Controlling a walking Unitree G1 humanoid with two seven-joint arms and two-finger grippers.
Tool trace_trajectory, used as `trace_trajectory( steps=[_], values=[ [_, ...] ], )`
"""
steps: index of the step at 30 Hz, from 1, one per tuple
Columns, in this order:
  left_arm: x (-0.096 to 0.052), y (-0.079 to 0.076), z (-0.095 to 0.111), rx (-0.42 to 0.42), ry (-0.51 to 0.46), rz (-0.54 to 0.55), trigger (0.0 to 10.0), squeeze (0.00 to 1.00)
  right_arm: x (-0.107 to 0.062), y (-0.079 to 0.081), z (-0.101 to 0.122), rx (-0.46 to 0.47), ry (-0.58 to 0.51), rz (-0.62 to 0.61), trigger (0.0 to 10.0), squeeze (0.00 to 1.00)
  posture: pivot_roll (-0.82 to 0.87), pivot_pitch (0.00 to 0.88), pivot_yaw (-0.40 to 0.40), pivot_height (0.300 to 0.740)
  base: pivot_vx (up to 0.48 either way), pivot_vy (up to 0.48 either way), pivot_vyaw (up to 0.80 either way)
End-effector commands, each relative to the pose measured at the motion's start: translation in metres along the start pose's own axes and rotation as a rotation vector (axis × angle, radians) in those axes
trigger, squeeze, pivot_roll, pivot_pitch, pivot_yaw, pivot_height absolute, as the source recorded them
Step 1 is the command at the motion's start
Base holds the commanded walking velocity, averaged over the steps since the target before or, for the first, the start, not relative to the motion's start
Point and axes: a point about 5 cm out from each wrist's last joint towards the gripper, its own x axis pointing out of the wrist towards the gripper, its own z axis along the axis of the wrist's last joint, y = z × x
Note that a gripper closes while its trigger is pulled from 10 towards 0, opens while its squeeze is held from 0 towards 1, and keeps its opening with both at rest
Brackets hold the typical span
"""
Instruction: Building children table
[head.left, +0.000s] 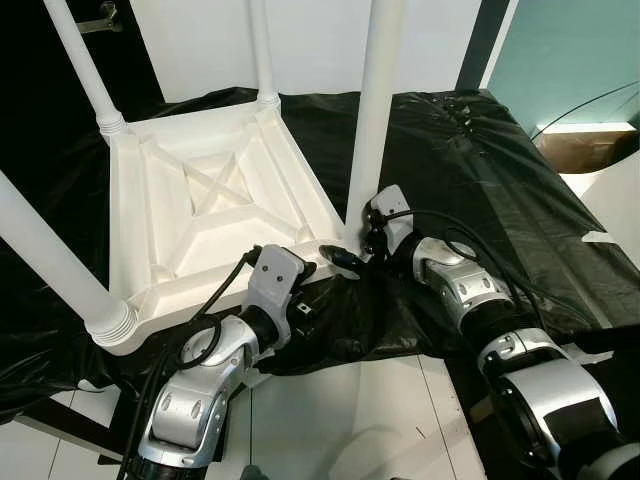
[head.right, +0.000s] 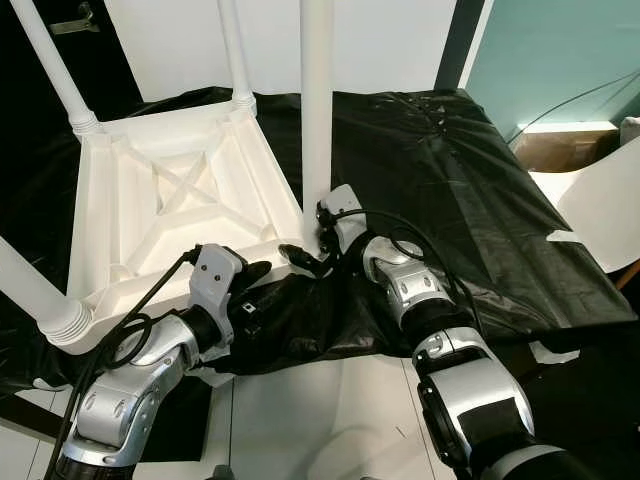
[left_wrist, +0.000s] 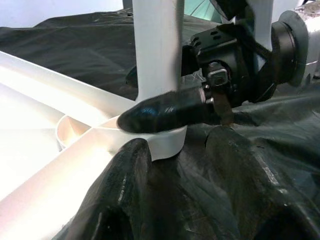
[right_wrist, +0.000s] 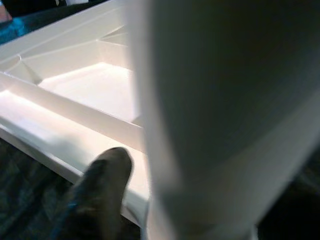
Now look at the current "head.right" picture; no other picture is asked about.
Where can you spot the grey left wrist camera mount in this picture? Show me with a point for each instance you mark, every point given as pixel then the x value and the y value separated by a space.
pixel 218 278

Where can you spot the black plastic sheet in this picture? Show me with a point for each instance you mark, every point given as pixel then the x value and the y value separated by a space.
pixel 460 180

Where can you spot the black door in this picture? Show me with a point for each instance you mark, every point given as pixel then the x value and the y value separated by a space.
pixel 30 120

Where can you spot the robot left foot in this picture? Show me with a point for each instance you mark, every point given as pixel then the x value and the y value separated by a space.
pixel 225 473

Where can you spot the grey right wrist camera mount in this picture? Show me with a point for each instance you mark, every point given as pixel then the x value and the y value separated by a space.
pixel 345 218

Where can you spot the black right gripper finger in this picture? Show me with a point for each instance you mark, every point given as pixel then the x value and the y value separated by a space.
pixel 300 257

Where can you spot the brown cardboard box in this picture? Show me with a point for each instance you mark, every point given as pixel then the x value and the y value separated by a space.
pixel 565 150

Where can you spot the white plastic table leg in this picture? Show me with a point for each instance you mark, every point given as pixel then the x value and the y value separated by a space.
pixel 317 100
pixel 55 70
pixel 40 290
pixel 235 50

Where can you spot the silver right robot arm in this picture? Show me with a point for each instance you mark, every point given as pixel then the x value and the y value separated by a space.
pixel 430 290

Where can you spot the white tape piece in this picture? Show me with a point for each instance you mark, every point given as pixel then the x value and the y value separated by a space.
pixel 564 236
pixel 552 352

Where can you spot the white plastic table top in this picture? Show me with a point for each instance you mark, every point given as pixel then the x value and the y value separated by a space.
pixel 150 240

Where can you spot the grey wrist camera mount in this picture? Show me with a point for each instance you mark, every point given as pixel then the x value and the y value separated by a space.
pixel 345 218
pixel 218 278

